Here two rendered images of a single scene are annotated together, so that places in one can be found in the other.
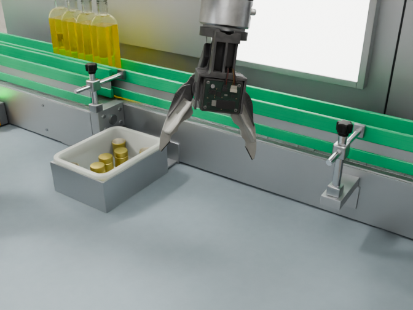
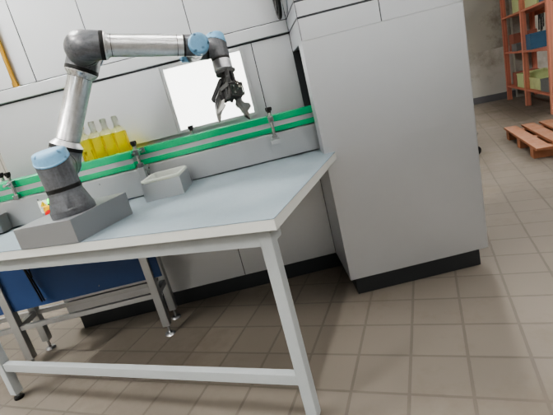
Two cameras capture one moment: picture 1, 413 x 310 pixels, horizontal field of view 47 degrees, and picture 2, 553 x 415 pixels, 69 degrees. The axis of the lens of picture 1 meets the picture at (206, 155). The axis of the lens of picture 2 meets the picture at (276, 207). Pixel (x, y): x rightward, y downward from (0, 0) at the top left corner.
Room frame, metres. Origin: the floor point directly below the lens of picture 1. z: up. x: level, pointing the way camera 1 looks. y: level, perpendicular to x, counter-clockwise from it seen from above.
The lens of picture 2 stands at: (-0.76, 0.86, 1.06)
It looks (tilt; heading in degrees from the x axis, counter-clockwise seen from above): 15 degrees down; 327
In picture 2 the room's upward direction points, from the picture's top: 14 degrees counter-clockwise
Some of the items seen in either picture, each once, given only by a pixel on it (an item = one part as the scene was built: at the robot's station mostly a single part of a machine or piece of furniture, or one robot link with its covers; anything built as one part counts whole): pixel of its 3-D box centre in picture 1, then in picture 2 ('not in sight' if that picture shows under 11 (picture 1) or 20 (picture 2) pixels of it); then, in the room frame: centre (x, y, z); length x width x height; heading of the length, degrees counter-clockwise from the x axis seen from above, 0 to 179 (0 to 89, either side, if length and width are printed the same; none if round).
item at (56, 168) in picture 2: not in sight; (55, 167); (0.82, 0.66, 1.00); 0.13 x 0.12 x 0.14; 162
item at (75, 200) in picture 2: not in sight; (68, 198); (0.82, 0.66, 0.88); 0.15 x 0.15 x 0.10
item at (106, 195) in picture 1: (119, 162); (169, 183); (1.03, 0.22, 0.79); 0.27 x 0.17 x 0.08; 146
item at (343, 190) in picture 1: (341, 171); (273, 131); (0.80, -0.26, 0.90); 0.17 x 0.05 x 0.23; 146
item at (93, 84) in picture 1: (100, 85); (138, 153); (1.16, 0.27, 0.95); 0.17 x 0.03 x 0.12; 146
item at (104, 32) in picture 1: (106, 52); (123, 146); (1.31, 0.28, 0.99); 0.06 x 0.06 x 0.21; 55
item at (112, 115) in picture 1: (109, 117); (145, 173); (1.17, 0.26, 0.85); 0.09 x 0.04 x 0.07; 146
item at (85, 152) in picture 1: (111, 163); (167, 182); (1.01, 0.23, 0.80); 0.22 x 0.17 x 0.09; 146
